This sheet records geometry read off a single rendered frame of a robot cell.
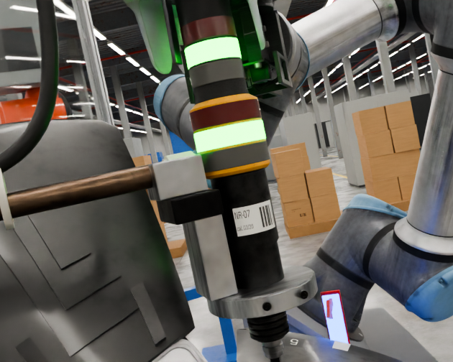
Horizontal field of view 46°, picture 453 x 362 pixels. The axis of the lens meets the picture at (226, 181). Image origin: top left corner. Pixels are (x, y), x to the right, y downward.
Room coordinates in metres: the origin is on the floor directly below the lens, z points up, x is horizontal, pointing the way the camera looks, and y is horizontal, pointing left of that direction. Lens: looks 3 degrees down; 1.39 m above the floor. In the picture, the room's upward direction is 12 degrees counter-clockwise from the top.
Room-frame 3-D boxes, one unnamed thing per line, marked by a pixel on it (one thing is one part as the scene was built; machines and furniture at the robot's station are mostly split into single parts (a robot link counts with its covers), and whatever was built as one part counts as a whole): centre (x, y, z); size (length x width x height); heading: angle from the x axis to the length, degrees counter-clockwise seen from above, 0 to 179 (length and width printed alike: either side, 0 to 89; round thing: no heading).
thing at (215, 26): (0.34, -0.01, 1.46); 0.03 x 0.03 x 0.01
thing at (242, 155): (0.34, -0.01, 1.39); 0.04 x 0.04 x 0.01
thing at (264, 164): (0.34, -0.01, 1.40); 0.04 x 0.04 x 0.05
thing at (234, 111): (0.34, -0.01, 1.41); 0.04 x 0.04 x 0.01
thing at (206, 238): (0.33, 0.00, 1.34); 0.09 x 0.07 x 0.10; 110
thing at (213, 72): (0.34, -0.01, 1.44); 0.03 x 0.03 x 0.01
